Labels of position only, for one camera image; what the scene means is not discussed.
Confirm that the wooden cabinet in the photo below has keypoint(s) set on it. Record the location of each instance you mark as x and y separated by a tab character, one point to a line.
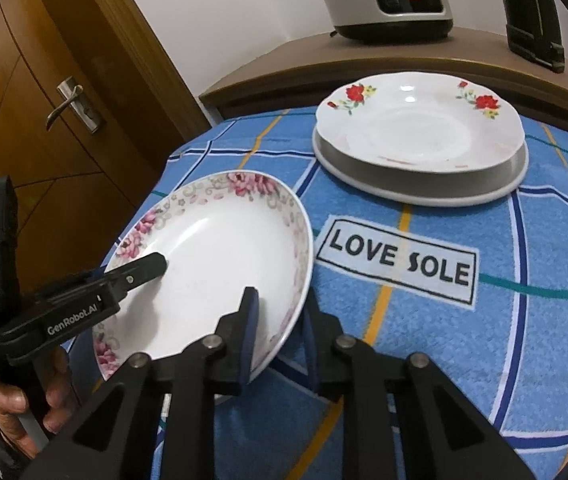
289	65

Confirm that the person's left hand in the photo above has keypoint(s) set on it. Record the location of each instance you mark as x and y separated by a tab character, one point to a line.
59	385

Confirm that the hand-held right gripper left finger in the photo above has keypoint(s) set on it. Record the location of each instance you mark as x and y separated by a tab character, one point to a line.
250	320

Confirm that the red floral plate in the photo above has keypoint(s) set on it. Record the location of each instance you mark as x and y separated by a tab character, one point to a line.
413	130

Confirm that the white black rice cooker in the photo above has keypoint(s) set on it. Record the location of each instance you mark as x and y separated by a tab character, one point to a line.
388	5

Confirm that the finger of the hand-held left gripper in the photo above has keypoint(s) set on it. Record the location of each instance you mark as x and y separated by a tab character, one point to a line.
139	270

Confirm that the blue plaid cloth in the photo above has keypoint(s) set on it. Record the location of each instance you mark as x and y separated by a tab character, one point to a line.
438	335

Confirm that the black thermos flask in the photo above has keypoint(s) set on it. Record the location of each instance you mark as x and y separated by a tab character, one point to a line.
528	10

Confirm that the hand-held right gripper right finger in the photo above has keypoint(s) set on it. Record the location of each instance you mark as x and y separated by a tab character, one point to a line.
309	345

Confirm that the pink floral plate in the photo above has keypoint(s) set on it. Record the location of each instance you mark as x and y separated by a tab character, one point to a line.
214	240

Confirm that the grey white plate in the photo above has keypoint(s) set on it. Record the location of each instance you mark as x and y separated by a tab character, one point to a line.
413	187

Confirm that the wooden door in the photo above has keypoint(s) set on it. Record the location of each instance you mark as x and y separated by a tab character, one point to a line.
39	50

